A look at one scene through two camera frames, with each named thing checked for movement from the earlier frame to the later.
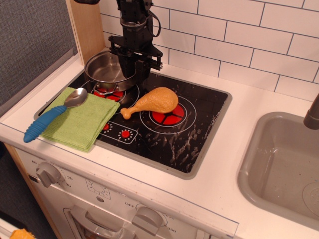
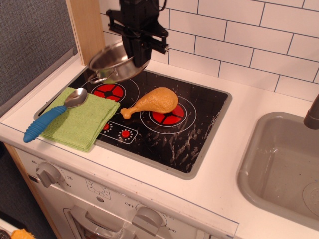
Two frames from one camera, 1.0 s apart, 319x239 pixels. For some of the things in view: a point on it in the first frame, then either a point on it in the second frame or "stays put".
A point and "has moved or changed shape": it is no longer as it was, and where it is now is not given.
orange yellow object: (21, 234) stays put
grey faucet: (311, 120) stays put
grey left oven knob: (48, 174) stays put
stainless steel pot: (103, 69) has moved or changed shape
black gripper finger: (128, 65) to (128, 42)
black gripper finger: (142, 70) to (142, 51)
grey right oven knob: (148, 219) stays put
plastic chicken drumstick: (161, 100) stays put
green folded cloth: (79, 126) stays put
